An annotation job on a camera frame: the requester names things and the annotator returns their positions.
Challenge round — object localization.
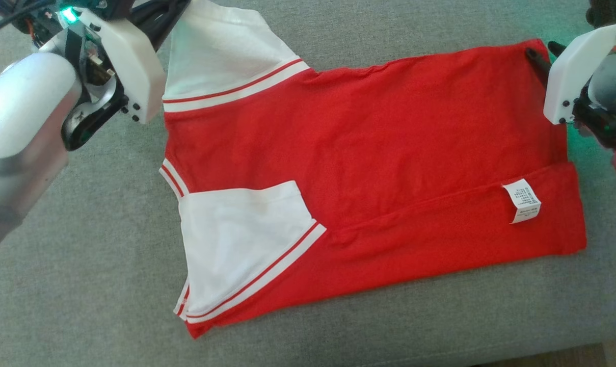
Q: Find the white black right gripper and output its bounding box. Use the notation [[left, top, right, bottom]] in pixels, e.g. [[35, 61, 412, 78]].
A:
[[524, 0, 616, 149]]

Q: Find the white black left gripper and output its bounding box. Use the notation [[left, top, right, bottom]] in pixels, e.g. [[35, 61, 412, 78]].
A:
[[33, 0, 192, 152]]

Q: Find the red and white jersey shirt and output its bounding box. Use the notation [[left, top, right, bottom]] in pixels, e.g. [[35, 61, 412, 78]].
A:
[[158, 0, 587, 339]]

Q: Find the grey fabric sofa seat cushion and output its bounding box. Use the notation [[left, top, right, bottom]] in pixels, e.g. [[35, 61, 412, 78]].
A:
[[0, 0, 616, 367]]

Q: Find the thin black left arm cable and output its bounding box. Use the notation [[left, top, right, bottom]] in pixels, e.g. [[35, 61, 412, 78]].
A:
[[0, 0, 59, 41]]

